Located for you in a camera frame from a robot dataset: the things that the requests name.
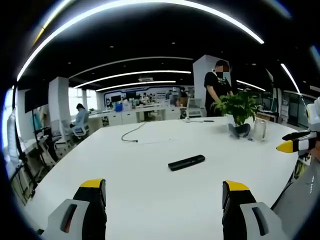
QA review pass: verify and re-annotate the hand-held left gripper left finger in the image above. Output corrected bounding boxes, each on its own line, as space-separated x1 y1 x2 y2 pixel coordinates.
41 178 108 240

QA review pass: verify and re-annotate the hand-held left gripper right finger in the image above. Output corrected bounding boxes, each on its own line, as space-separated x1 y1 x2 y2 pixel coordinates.
221 180 288 240

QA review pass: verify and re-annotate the black remote control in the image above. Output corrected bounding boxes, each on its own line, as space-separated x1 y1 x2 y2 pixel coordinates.
167 154 206 172

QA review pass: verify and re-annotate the clear glass jar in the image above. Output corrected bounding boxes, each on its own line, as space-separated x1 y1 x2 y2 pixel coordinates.
253 117 269 142

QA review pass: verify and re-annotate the person's grey clothing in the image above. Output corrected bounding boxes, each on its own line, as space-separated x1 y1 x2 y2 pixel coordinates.
271 157 320 240

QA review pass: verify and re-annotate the green potted plant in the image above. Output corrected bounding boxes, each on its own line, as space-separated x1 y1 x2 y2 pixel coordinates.
211 89 261 139

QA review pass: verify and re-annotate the white office chair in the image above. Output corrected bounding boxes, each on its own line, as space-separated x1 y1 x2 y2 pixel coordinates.
72 112 91 140
186 97 203 118

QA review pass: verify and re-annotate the white cabinet counter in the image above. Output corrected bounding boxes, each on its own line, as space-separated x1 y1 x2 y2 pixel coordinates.
88 104 186 127

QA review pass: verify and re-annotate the black cable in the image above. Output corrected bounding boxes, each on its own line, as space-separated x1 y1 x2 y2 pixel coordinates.
121 121 147 143

